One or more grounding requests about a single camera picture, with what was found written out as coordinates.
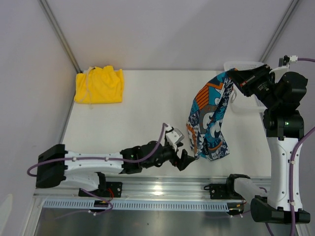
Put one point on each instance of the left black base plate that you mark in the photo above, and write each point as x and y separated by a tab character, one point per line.
112	190

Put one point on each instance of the white plastic basket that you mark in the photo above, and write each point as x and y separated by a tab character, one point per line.
238	102

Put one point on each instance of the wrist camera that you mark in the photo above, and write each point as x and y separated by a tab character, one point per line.
173	137
284	64

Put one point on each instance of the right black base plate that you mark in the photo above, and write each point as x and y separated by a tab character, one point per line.
220	191

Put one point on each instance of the aluminium mounting rail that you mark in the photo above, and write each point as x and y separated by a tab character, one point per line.
153	188

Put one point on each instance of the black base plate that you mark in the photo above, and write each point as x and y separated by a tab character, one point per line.
220	191
112	190

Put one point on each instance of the aluminium frame post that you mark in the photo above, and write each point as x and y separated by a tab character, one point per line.
44	4
285	19

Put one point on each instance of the right aluminium frame post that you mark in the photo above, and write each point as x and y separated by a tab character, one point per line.
285	19

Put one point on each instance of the yellow shorts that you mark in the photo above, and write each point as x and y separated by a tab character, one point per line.
99	85

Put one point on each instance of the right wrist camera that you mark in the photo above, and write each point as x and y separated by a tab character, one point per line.
284	64

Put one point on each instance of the left aluminium frame post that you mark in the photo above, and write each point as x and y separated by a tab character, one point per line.
44	4

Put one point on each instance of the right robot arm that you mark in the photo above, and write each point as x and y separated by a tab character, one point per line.
284	132

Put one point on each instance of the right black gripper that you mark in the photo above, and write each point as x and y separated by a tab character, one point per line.
243	77

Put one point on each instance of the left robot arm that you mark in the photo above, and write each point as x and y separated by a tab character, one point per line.
60	167

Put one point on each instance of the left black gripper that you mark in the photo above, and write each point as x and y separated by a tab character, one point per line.
185	160

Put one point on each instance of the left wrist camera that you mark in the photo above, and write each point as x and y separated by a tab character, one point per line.
173	137

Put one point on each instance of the patterned blue orange shorts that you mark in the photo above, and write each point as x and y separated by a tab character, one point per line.
206	117

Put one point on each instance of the white slotted cable duct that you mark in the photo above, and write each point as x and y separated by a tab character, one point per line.
209	206

